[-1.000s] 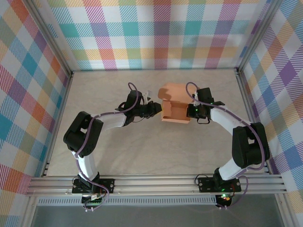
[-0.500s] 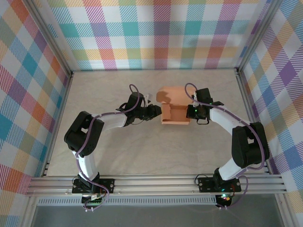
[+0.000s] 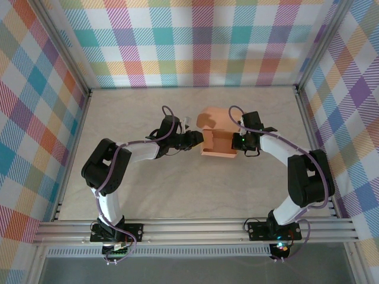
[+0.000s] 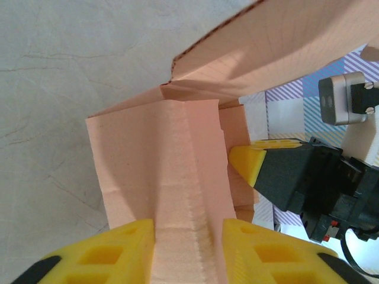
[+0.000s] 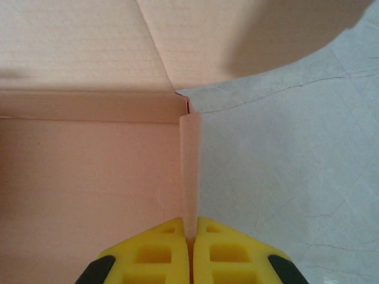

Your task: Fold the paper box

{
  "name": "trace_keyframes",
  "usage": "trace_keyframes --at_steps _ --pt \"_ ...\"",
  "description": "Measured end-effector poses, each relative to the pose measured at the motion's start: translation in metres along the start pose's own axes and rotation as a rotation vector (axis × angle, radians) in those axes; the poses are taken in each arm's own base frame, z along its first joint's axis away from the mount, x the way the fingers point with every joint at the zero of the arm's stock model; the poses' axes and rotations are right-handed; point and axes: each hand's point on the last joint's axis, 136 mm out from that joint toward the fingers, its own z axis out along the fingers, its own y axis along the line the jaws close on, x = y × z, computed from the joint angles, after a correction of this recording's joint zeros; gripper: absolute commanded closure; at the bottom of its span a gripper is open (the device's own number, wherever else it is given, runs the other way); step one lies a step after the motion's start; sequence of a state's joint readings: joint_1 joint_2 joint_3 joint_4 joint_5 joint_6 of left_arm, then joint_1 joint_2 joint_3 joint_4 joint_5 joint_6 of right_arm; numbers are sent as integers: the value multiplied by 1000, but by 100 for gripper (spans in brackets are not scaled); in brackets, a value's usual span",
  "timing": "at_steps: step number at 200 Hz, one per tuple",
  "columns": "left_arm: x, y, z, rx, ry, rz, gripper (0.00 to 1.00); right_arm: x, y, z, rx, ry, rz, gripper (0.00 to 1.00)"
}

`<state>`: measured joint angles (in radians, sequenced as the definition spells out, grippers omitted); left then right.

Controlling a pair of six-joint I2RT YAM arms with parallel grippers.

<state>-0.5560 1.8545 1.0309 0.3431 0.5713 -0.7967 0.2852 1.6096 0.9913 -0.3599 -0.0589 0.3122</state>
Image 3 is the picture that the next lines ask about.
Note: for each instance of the aluminium side rail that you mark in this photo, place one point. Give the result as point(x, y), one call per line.
point(315, 133)
point(72, 154)

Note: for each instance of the left aluminium frame post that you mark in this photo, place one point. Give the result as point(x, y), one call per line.
point(62, 50)

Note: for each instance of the right aluminium side rail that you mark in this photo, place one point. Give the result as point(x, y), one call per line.
point(315, 133)

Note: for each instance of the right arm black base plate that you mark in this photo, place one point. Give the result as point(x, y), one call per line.
point(257, 230)

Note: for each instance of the right aluminium frame post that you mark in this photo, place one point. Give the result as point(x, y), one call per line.
point(324, 47)

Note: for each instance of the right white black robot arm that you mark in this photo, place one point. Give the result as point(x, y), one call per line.
point(308, 177)

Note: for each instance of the orange cardboard paper box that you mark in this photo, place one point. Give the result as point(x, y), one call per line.
point(219, 145)

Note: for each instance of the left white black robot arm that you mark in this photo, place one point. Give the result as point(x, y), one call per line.
point(103, 165)

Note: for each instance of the aluminium frame post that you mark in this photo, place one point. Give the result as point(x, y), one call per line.
point(62, 50)
point(324, 47)

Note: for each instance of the wide aluminium mounting rail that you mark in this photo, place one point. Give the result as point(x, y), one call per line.
point(192, 232)

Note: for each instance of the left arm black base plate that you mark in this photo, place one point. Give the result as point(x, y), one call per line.
point(134, 232)

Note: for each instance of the left aluminium side rail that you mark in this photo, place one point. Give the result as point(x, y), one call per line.
point(72, 154)

